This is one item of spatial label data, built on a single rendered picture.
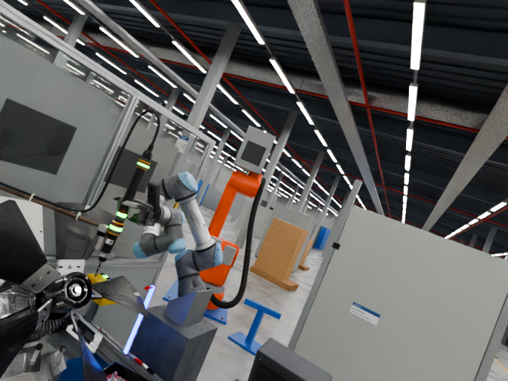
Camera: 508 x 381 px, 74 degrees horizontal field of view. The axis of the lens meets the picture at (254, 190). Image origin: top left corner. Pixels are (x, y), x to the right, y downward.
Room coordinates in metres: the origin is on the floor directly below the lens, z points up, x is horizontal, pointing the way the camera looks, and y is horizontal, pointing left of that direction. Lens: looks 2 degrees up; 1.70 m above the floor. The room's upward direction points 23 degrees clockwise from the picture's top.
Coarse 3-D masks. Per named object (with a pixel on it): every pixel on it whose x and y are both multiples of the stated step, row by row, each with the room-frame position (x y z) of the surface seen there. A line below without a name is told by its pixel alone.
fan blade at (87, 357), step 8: (80, 328) 1.17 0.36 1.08; (80, 336) 1.10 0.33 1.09; (80, 344) 1.08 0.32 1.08; (88, 352) 1.13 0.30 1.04; (88, 360) 1.11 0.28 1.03; (88, 368) 1.09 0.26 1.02; (96, 368) 1.17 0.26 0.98; (88, 376) 1.07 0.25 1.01; (96, 376) 1.13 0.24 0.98; (104, 376) 1.22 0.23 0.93
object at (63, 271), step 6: (60, 264) 1.19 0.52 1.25; (66, 264) 1.19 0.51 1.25; (72, 264) 1.20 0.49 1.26; (78, 264) 1.20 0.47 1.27; (84, 264) 1.21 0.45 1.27; (60, 270) 1.18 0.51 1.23; (66, 270) 1.18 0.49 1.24; (72, 270) 1.19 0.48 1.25; (78, 270) 1.19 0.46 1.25; (60, 276) 1.17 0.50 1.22
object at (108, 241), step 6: (150, 144) 1.22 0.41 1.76; (150, 150) 1.22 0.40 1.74; (144, 156) 1.21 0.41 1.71; (150, 156) 1.22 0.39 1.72; (108, 234) 1.21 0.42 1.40; (108, 240) 1.21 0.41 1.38; (114, 240) 1.22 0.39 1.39; (108, 246) 1.21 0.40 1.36; (108, 252) 1.22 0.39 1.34; (102, 258) 1.21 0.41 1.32
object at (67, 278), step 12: (72, 276) 1.11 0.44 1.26; (84, 276) 1.15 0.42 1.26; (48, 288) 1.09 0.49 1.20; (60, 288) 1.07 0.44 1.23; (72, 288) 1.11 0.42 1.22; (84, 288) 1.14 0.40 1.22; (36, 300) 1.09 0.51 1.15; (60, 300) 1.07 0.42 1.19; (72, 300) 1.09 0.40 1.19; (84, 300) 1.13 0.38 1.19; (60, 312) 1.11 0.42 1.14
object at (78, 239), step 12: (60, 204) 1.28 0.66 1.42; (72, 204) 1.30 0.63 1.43; (84, 204) 1.33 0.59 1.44; (60, 216) 1.27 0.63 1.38; (84, 216) 1.30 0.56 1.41; (96, 216) 1.33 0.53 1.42; (108, 216) 1.36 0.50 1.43; (60, 228) 1.25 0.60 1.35; (72, 228) 1.26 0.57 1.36; (84, 228) 1.27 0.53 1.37; (96, 228) 1.30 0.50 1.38; (60, 240) 1.23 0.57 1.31; (72, 240) 1.24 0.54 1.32; (84, 240) 1.25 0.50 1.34; (96, 240) 1.27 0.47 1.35; (60, 252) 1.21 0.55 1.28; (72, 252) 1.21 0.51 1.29; (84, 252) 1.22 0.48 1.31
